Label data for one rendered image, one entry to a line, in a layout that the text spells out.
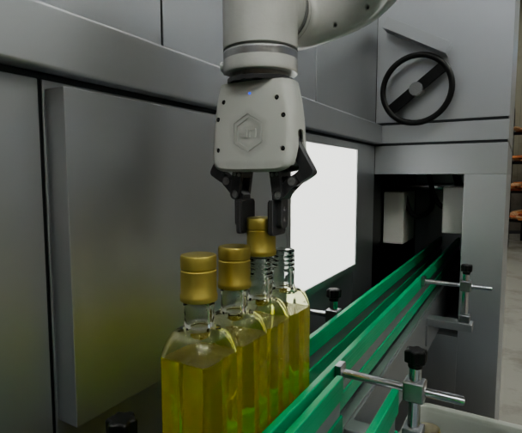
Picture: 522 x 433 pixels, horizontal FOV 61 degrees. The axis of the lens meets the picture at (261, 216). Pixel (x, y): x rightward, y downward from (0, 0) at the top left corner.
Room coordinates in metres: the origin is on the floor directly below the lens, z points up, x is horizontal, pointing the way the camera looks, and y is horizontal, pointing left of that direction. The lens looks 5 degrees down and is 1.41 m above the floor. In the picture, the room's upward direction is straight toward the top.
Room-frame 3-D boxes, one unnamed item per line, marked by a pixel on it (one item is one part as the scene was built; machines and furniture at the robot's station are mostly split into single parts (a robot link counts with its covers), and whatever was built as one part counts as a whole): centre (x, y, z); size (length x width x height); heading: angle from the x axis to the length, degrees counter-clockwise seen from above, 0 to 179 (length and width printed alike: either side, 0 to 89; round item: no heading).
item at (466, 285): (1.13, -0.50, 1.07); 0.17 x 0.05 x 0.23; 60
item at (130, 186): (0.82, -0.03, 1.32); 0.90 x 0.03 x 0.34; 150
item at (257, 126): (0.51, 0.00, 1.47); 0.10 x 0.07 x 0.11; 61
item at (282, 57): (0.51, 0.00, 1.53); 0.09 x 0.08 x 0.03; 61
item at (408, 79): (1.35, -0.47, 1.66); 0.21 x 0.05 x 0.21; 60
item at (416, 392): (0.57, -0.18, 1.12); 0.17 x 0.03 x 0.12; 60
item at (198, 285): (0.41, 0.06, 1.31); 0.04 x 0.04 x 0.04
